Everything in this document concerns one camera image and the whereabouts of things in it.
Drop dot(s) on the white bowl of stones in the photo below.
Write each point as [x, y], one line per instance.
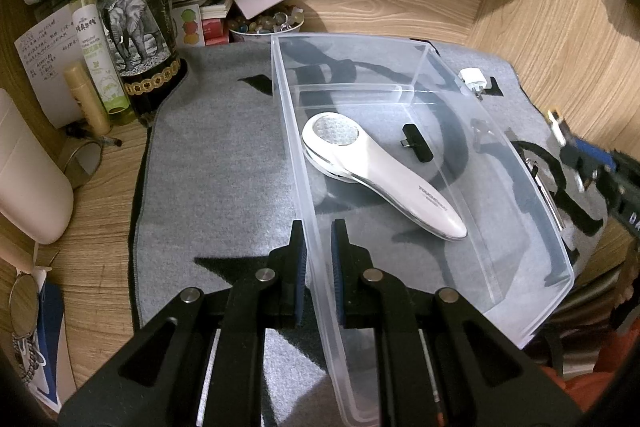
[250, 36]

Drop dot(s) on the white charger cube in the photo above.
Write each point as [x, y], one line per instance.
[472, 77]

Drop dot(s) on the beige mug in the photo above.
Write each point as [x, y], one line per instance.
[25, 177]

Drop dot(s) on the handwritten paper note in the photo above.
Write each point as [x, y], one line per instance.
[45, 52]

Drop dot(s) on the small black USB adapter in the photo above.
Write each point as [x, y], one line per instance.
[417, 144]

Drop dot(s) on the beige tube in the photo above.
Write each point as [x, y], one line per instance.
[85, 97]

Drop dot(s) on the orange clothing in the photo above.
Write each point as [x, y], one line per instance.
[600, 387]

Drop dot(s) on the grey mat with black letters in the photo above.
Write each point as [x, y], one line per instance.
[215, 157]

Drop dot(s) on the red box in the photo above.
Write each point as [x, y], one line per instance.
[215, 29]

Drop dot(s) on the green spray bottle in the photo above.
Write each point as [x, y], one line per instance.
[92, 52]

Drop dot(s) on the clear plastic storage bin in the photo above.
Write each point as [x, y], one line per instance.
[500, 267]

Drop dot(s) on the white handheld electric device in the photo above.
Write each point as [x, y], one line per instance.
[380, 167]

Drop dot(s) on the small round mirror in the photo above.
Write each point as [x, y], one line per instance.
[82, 162]

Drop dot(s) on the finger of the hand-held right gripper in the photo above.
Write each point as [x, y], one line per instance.
[587, 177]
[595, 157]

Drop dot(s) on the white box with coloured circles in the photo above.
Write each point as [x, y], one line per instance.
[189, 24]

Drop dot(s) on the blue book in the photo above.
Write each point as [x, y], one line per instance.
[50, 337]

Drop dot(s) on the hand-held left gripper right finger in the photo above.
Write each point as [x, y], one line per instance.
[338, 277]

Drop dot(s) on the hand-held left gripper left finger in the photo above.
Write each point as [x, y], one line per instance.
[300, 277]

